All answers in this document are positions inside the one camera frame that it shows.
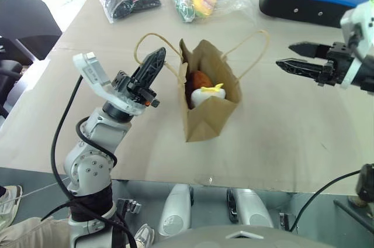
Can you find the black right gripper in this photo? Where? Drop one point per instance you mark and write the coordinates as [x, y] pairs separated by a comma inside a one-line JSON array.
[[336, 63]]

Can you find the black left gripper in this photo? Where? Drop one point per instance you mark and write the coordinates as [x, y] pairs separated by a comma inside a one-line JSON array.
[[137, 93]]

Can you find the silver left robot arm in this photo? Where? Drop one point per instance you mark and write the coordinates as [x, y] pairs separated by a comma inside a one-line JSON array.
[[96, 134]]

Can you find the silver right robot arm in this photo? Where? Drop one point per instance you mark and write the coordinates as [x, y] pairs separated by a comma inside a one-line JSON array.
[[367, 77]]

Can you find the brown plush toy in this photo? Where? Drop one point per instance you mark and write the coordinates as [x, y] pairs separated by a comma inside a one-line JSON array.
[[198, 79]]

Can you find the white and yellow plush toy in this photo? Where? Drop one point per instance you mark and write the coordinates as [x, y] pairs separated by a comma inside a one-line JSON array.
[[204, 96]]

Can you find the clear bag with black items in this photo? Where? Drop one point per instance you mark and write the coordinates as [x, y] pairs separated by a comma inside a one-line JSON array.
[[131, 0]]

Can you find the green plush toy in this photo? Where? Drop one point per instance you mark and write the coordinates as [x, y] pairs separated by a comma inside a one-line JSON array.
[[184, 9]]

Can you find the brown paper bag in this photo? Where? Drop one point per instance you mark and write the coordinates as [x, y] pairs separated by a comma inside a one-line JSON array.
[[207, 119]]

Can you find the clear plastic bag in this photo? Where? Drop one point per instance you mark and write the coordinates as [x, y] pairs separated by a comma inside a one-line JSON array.
[[233, 2]]

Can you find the brown cardboard table cover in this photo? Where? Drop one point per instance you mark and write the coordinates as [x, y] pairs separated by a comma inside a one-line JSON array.
[[277, 131]]

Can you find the chrome table clamp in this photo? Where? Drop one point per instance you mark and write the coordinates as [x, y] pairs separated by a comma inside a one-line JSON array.
[[284, 221], [130, 205]]

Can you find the black office chair with armrest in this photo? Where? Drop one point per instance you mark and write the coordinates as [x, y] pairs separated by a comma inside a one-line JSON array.
[[8, 72]]

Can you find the silver left robot leg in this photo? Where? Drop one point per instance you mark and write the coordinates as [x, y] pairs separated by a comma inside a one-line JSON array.
[[175, 210]]

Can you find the silver robot leg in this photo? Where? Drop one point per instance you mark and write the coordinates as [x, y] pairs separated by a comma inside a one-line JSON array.
[[251, 210], [175, 210]]

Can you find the silver right robot leg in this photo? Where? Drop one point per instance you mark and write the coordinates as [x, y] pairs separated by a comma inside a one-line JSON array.
[[251, 210]]

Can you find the grey sneaker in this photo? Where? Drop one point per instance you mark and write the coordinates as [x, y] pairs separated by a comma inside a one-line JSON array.
[[10, 204], [145, 236]]

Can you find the grey robot torso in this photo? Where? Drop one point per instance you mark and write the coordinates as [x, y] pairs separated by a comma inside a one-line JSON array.
[[233, 239]]

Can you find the khaki trouser leg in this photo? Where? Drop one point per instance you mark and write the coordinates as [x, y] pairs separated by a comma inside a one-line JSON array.
[[32, 233]]

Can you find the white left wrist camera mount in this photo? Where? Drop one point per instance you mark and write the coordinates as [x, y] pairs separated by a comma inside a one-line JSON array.
[[91, 69]]

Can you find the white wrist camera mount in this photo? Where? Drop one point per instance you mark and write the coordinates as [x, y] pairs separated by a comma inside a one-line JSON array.
[[91, 69], [360, 20]]

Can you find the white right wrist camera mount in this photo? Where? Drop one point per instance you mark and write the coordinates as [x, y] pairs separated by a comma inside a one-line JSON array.
[[360, 20]]

